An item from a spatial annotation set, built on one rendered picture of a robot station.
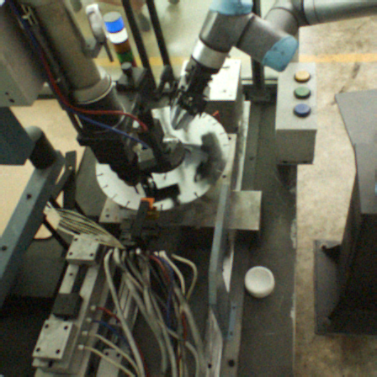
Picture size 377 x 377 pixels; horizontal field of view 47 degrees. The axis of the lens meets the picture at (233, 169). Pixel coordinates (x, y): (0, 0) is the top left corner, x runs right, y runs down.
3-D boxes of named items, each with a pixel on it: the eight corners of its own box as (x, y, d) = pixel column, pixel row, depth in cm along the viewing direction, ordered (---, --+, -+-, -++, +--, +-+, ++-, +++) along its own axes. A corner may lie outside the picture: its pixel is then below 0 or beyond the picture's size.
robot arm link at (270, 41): (311, 24, 87) (265, -3, 87) (292, 57, 81) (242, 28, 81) (295, 50, 94) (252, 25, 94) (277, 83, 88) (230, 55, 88)
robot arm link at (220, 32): (252, 10, 80) (212, -14, 80) (228, 60, 86) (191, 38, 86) (262, 2, 86) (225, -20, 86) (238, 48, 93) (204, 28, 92)
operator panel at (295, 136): (279, 98, 142) (278, 62, 130) (313, 98, 140) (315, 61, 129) (276, 164, 125) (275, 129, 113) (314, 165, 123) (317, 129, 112)
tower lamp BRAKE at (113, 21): (109, 22, 111) (105, 12, 109) (125, 22, 110) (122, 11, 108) (104, 32, 108) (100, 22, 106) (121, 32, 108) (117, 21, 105)
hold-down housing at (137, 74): (148, 131, 93) (119, 54, 77) (169, 134, 92) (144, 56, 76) (138, 150, 89) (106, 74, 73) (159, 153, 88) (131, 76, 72)
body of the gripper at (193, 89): (167, 108, 94) (187, 63, 87) (173, 89, 101) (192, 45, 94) (199, 121, 96) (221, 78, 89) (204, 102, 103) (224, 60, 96)
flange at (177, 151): (189, 138, 107) (188, 131, 105) (177, 173, 100) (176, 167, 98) (147, 135, 109) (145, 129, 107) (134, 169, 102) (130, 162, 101)
